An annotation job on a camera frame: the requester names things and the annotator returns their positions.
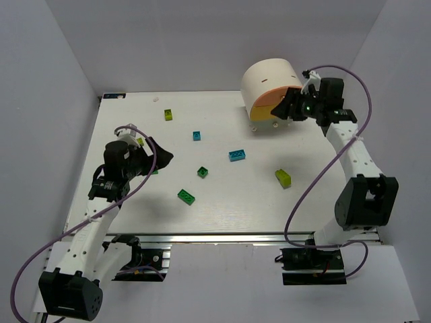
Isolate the orange drawer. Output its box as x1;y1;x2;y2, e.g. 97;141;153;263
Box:
253;86;288;106

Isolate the small dark green lego brick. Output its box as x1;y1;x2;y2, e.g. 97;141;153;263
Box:
197;166;209;178

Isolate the long green lego brick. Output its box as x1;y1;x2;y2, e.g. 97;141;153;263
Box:
177;189;195;205

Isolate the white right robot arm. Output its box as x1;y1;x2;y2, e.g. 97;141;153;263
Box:
271;72;399;250

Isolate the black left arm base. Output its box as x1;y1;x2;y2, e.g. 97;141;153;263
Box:
104;234;167;282

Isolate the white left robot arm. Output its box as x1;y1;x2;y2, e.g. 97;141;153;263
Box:
38;135;174;322

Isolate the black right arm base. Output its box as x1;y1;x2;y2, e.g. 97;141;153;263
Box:
274;247;347;286

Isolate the yellow drawer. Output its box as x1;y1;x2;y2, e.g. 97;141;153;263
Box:
249;104;276;122

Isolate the white cylindrical drawer cabinet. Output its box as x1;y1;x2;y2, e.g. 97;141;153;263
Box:
240;58;302;132

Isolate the small teal lego brick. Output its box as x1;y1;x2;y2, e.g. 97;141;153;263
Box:
193;131;201;141

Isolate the lime square lego brick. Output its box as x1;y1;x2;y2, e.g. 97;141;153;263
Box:
164;109;173;121

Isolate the long teal lego brick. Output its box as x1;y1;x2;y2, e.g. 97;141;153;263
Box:
228;149;246;162

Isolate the long lime lego brick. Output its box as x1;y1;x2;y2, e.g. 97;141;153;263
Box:
275;169;292;188

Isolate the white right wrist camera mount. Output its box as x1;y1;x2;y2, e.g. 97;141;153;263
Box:
300;70;321;96

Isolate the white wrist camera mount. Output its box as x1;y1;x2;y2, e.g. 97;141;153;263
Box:
114;123;143;147
300;70;321;96

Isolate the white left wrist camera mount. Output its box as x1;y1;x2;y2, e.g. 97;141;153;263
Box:
114;123;143;147

